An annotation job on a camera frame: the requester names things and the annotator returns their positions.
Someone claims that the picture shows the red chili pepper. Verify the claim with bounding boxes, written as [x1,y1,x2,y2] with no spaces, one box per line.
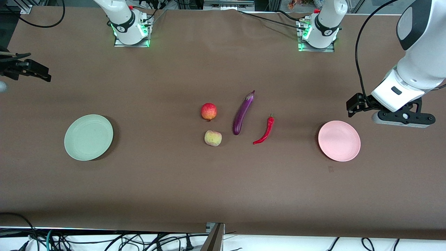
[253,113,275,145]

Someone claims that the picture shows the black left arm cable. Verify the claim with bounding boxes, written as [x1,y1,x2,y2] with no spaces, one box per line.
[355,0,422,105]

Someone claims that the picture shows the black cable on table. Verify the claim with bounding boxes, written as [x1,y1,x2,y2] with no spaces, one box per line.
[237,10,308,30]

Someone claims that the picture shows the brown table cloth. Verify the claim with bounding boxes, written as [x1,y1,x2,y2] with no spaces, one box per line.
[0,5,446,241]

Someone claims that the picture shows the red apple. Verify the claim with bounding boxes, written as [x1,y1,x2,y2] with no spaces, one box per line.
[201,103,217,121]

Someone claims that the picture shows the orange background objects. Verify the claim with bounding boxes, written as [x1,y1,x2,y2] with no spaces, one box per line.
[287,0,314,10]

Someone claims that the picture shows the yellow peach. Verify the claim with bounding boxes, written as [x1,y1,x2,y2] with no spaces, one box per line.
[204,130,222,147]

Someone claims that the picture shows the aluminium profile bar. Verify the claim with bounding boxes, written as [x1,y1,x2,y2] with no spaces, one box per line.
[200,222,226,251]

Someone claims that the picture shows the purple eggplant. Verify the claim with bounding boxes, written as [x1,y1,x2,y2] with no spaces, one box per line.
[232,90,256,136]

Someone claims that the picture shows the light green round plate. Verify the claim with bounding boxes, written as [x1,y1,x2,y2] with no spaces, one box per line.
[64,114,114,161]

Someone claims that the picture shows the pink round plate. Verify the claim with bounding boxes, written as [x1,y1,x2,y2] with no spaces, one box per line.
[318,121,361,162]

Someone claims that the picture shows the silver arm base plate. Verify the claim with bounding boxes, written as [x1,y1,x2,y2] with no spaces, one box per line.
[297,17,336,53]
[114,14,151,48]

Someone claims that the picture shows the black looped cable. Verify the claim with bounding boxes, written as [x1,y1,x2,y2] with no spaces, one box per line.
[10,0,66,28]

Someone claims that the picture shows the silver frame rail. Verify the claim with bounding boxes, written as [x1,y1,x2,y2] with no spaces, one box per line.
[203,0,255,11]

